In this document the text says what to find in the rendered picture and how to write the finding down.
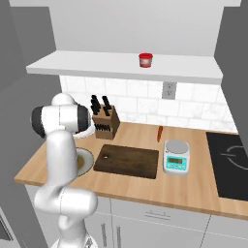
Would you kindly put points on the dark wooden cutting board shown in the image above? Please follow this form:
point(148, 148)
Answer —
point(127, 160)

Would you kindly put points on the white plate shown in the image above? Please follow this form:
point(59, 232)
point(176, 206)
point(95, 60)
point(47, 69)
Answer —
point(84, 160)

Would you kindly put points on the white drawer front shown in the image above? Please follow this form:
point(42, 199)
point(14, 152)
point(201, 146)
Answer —
point(161, 211)

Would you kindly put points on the red jam jar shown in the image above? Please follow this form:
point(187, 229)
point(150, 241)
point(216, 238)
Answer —
point(145, 60)

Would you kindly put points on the white wall shelf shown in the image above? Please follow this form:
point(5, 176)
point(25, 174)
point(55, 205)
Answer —
point(129, 66)

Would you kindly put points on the black hob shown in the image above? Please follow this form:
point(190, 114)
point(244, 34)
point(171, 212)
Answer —
point(231, 169)

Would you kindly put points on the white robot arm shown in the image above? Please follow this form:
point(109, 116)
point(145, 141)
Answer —
point(58, 151)

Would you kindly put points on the grey wall socket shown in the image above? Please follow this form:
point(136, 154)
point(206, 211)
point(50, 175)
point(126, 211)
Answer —
point(169, 90)

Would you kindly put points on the white kitchen scale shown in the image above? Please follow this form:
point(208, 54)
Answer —
point(176, 157)

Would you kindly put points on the wooden knife block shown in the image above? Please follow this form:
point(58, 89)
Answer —
point(106, 124)

